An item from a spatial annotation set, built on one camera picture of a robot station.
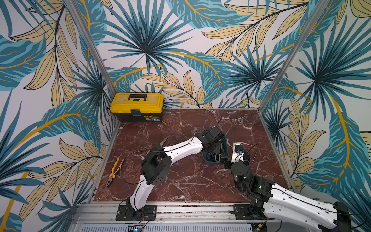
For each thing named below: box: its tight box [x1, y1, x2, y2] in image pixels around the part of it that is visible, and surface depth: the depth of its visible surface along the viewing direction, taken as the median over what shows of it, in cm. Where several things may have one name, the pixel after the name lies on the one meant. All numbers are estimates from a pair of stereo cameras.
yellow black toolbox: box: [110, 92, 164, 122], surface depth 102 cm
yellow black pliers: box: [105, 157, 125, 188], surface depth 85 cm
